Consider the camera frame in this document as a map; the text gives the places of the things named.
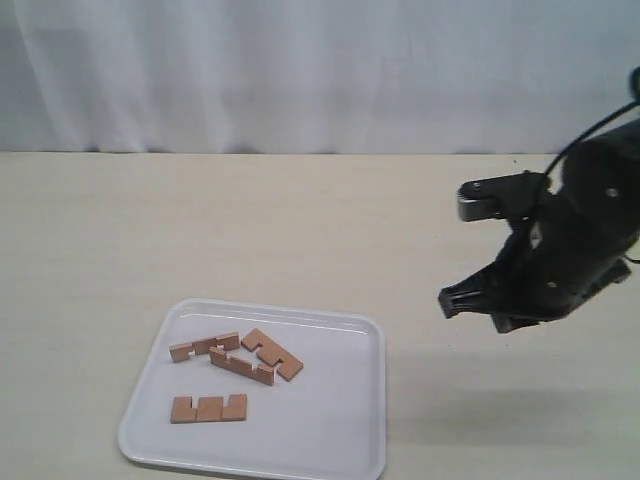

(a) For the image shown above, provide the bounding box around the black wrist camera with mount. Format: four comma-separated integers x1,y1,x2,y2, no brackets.
457,170,551,222

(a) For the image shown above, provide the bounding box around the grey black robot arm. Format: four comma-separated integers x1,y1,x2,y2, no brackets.
438,121,639,334

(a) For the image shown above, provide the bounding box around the white backdrop curtain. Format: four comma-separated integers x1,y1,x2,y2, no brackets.
1,1,639,154

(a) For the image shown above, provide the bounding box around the white plastic tray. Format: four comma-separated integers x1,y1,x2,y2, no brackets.
118,298,387,479

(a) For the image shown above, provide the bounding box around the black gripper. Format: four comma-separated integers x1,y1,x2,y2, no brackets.
437,204,633,334

